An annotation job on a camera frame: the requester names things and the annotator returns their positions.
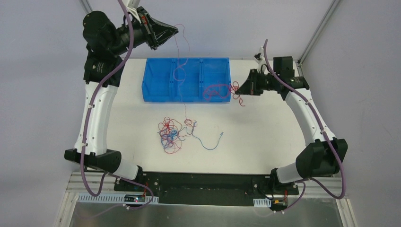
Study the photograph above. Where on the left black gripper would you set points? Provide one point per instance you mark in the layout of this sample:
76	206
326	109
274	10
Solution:
150	34

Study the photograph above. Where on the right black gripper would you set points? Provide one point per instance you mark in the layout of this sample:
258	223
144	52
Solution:
255	82

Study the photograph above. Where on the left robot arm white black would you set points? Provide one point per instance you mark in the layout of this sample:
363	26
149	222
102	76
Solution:
102	75

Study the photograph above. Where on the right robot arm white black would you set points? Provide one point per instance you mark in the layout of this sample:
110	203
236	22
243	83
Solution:
324	152

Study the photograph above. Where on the blue three-compartment plastic bin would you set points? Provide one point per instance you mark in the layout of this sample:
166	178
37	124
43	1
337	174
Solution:
186	80

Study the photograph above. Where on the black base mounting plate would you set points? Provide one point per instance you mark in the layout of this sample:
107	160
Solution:
213	189

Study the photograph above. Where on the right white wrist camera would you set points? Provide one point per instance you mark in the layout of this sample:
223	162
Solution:
259	57

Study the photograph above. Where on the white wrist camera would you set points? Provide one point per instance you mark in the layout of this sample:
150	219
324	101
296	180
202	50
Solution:
259	57
131	5

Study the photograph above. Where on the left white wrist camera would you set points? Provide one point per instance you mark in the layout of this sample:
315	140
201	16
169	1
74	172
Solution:
131	5

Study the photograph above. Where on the right white slotted cable duct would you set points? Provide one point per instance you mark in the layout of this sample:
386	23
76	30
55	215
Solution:
262	203

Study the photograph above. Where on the white slotted cable duct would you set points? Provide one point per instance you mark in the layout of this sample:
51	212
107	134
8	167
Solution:
262	203
131	199

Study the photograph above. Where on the left white slotted cable duct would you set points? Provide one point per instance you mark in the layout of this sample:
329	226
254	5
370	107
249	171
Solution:
131	199

